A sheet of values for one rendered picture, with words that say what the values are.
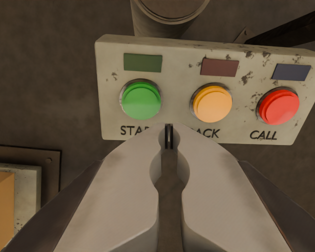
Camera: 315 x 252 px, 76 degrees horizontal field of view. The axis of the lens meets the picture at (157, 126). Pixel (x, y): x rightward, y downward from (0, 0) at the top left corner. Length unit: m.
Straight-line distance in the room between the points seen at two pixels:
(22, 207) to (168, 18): 0.81
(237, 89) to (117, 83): 0.12
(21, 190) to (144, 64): 0.76
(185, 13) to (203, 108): 0.15
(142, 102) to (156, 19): 0.15
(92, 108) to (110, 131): 0.61
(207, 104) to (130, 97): 0.08
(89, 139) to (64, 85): 0.23
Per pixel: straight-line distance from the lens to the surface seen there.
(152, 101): 0.20
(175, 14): 0.31
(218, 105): 0.22
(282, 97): 0.25
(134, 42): 0.20
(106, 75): 0.21
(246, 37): 0.92
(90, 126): 0.86
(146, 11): 0.32
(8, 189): 0.87
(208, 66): 0.21
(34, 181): 0.86
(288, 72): 0.25
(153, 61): 0.20
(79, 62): 0.85
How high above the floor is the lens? 0.81
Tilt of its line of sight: 78 degrees down
